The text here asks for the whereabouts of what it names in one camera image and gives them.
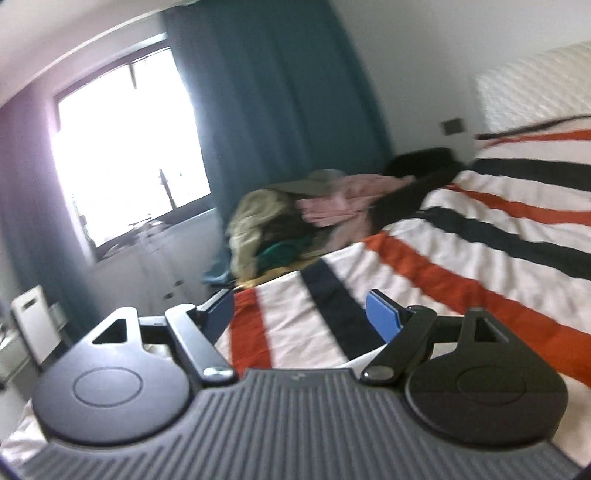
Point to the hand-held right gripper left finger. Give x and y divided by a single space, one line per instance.
220 308

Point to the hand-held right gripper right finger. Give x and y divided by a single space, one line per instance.
381 314

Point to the pile of clothes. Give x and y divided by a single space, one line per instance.
295 217

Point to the striped bed blanket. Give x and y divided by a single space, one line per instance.
461 240

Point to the black garment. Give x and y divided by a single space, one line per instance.
415 180

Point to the window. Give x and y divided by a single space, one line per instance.
129 152

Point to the teal curtain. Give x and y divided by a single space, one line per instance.
281 92

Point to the white padded headboard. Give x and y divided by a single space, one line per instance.
535 87

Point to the wall switch plate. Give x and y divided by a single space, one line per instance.
452 125

